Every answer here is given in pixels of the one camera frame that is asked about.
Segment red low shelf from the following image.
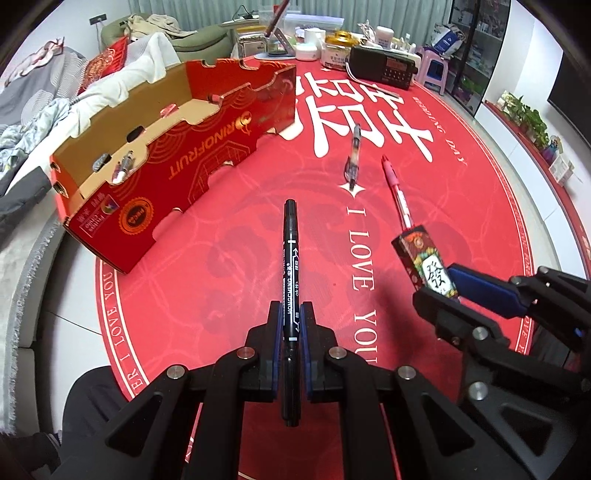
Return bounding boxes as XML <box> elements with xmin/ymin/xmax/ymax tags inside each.
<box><xmin>482</xmin><ymin>99</ymin><xmax>591</xmax><ymax>222</ymax></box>

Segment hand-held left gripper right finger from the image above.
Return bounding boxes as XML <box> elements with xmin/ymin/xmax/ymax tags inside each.
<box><xmin>299</xmin><ymin>301</ymin><xmax>490</xmax><ymax>480</ymax></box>

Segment glass jar gold lid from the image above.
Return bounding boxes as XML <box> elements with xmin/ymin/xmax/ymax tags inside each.
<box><xmin>325</xmin><ymin>32</ymin><xmax>361</xmax><ymax>70</ymax></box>

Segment beige clothes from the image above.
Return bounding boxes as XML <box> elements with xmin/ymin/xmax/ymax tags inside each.
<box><xmin>126</xmin><ymin>14</ymin><xmax>182</xmax><ymax>38</ymax></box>

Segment green armchair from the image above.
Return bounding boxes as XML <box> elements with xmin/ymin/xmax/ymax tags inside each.
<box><xmin>100</xmin><ymin>16</ymin><xmax>235</xmax><ymax>54</ymax></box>

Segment black portable radio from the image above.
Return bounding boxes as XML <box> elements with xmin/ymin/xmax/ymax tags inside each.
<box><xmin>345</xmin><ymin>46</ymin><xmax>419</xmax><ymax>93</ymax></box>

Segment white blue bag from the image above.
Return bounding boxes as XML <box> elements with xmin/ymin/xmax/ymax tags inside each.
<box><xmin>431</xmin><ymin>23</ymin><xmax>467</xmax><ymax>54</ymax></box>

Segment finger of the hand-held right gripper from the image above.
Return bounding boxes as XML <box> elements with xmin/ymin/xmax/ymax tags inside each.
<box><xmin>412</xmin><ymin>287</ymin><xmax>591</xmax><ymax>480</ymax></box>
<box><xmin>449</xmin><ymin>263</ymin><xmax>591</xmax><ymax>320</ymax></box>

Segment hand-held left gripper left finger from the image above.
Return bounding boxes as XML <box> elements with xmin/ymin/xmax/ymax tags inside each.
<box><xmin>60</xmin><ymin>300</ymin><xmax>283</xmax><ymax>480</ymax></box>

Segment dark grey jacket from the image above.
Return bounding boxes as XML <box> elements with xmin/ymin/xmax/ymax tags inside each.
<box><xmin>0</xmin><ymin>166</ymin><xmax>52</xmax><ymax>234</ymax></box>

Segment green potted plants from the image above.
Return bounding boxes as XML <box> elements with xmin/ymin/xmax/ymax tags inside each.
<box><xmin>501</xmin><ymin>92</ymin><xmax>550</xmax><ymax>144</ymax></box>

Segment grey striped blanket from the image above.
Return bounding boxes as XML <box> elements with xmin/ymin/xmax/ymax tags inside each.
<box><xmin>0</xmin><ymin>44</ymin><xmax>88</xmax><ymax>134</ymax></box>

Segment red gel pen pink grip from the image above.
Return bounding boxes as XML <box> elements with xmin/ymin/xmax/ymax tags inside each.
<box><xmin>381</xmin><ymin>157</ymin><xmax>415</xmax><ymax>232</ymax></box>

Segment light blue patterned cloth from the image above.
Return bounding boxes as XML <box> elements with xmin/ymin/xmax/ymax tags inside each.
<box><xmin>0</xmin><ymin>97</ymin><xmax>71</xmax><ymax>162</ymax></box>

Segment small white box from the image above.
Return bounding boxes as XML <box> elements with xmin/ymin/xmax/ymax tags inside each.
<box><xmin>549</xmin><ymin>152</ymin><xmax>575</xmax><ymax>185</ymax></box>

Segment red cardboard box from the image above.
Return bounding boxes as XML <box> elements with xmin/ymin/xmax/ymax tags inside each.
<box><xmin>50</xmin><ymin>59</ymin><xmax>297</xmax><ymax>275</ymax></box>

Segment white throw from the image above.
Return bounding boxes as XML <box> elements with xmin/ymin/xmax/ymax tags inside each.
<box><xmin>69</xmin><ymin>32</ymin><xmax>181</xmax><ymax>123</ymax></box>

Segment pink plastic stool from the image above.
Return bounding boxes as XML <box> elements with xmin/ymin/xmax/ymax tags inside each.
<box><xmin>416</xmin><ymin>48</ymin><xmax>451</xmax><ymax>95</ymax></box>

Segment metal phone stand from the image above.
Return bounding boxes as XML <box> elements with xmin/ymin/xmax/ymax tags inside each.
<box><xmin>265</xmin><ymin>25</ymin><xmax>298</xmax><ymax>58</ymax></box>

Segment glass door cabinet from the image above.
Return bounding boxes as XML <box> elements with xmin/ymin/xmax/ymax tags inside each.
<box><xmin>448</xmin><ymin>0</ymin><xmax>511</xmax><ymax>114</ymax></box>

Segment person's dark trousers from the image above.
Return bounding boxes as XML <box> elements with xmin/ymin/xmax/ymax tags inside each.
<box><xmin>60</xmin><ymin>364</ymin><xmax>139</xmax><ymax>480</ymax></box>

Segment red embroidered cushion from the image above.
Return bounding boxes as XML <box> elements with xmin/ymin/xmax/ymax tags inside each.
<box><xmin>78</xmin><ymin>37</ymin><xmax>131</xmax><ymax>95</ymax></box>

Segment clear gel pen grey grip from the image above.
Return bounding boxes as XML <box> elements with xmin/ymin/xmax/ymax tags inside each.
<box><xmin>342</xmin><ymin>124</ymin><xmax>364</xmax><ymax>191</ymax></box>

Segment black marker pen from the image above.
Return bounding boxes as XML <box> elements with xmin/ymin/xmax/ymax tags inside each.
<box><xmin>279</xmin><ymin>198</ymin><xmax>303</xmax><ymax>428</ymax></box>

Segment black television screen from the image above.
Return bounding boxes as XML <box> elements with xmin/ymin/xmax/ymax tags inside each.
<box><xmin>547</xmin><ymin>55</ymin><xmax>591</xmax><ymax>125</ymax></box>

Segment black patterned rectangular lighter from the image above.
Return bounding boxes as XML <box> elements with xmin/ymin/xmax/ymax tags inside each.
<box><xmin>392</xmin><ymin>224</ymin><xmax>462</xmax><ymax>303</ymax></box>

